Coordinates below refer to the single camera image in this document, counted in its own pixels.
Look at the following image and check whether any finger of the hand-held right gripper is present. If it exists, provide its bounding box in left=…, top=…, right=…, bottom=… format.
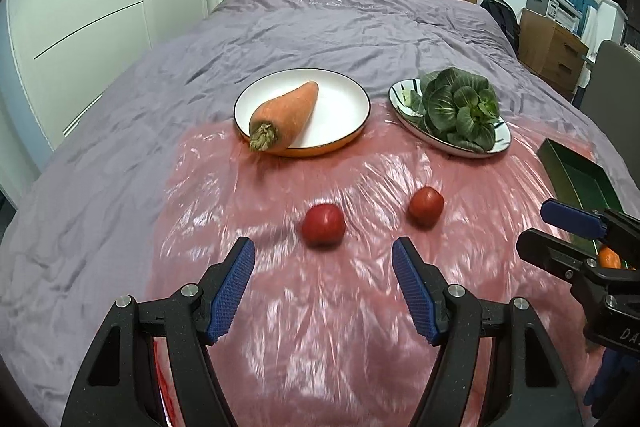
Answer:
left=540, top=199, right=608, bottom=240
left=516, top=229, right=601, bottom=283

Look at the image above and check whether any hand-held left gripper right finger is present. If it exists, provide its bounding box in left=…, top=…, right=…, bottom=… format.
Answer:
left=391, top=237, right=583, bottom=427

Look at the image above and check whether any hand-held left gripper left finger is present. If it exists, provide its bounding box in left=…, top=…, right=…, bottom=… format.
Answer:
left=60, top=237, right=257, bottom=427

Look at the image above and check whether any green cardboard box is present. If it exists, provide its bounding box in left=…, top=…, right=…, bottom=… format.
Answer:
left=537, top=138, right=626, bottom=258

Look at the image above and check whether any orange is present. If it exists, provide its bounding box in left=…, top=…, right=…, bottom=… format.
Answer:
left=598, top=246, right=622, bottom=269

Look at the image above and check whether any small red apple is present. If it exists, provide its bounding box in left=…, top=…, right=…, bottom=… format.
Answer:
left=408, top=187, right=445, bottom=228
left=301, top=203, right=347, bottom=248

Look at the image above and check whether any person's right hand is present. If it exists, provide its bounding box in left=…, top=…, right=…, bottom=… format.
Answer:
left=582, top=349, right=640, bottom=420

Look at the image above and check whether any pink plastic sheet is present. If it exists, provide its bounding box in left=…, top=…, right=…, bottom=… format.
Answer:
left=142, top=102, right=621, bottom=427

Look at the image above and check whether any smartphone with red case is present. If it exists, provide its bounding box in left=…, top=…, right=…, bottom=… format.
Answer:
left=147, top=339, right=176, bottom=427

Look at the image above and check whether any grey chair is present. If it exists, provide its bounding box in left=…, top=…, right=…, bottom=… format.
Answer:
left=580, top=39, right=640, bottom=148

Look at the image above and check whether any bok choy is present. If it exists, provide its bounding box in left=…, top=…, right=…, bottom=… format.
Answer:
left=419, top=67, right=502, bottom=152

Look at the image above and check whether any wooden nightstand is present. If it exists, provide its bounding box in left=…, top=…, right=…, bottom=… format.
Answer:
left=517, top=8, right=590, bottom=94

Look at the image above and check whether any carrot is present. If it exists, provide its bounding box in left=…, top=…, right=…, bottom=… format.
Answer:
left=249, top=81, right=320, bottom=152

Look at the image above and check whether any white oval plate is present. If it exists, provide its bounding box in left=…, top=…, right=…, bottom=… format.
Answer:
left=388, top=78, right=513, bottom=158

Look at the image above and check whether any orange-rimmed round plate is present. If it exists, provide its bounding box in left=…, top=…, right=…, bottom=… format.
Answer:
left=233, top=69, right=372, bottom=158

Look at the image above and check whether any black backpack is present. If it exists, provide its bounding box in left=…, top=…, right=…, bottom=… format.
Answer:
left=480, top=0, right=521, bottom=52

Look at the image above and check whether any white wardrobe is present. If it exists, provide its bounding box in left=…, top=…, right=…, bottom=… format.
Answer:
left=0, top=0, right=211, bottom=152

